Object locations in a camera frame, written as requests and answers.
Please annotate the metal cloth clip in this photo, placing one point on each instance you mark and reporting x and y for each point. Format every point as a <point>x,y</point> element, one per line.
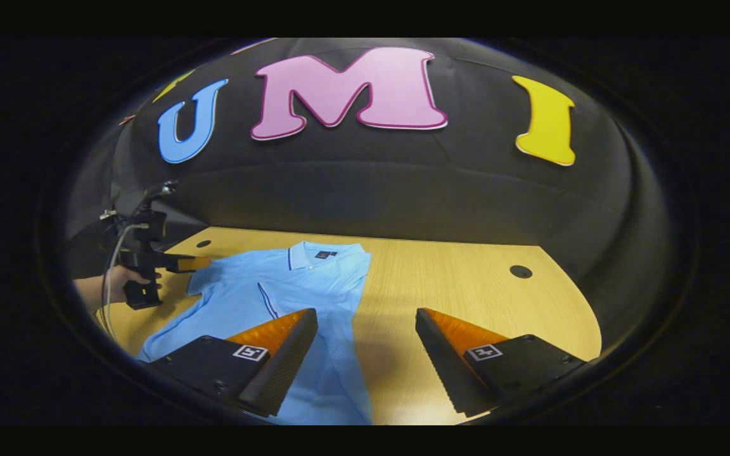
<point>108,214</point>

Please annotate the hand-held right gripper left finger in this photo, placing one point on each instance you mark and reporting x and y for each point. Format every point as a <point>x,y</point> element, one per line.
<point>289,361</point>

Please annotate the light blue T-shirt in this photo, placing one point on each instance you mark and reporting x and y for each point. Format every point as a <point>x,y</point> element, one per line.
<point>263,291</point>

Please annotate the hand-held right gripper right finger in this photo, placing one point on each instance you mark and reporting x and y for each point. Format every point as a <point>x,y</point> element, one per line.
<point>447,373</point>

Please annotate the black backdrop cloth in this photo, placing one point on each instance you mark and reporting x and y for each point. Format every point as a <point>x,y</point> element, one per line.
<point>403,190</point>

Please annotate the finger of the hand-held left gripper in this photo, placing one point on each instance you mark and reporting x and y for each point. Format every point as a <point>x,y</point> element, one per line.
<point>181,263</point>

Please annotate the red cloth clip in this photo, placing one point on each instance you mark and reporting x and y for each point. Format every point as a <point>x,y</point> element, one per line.
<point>127,119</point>

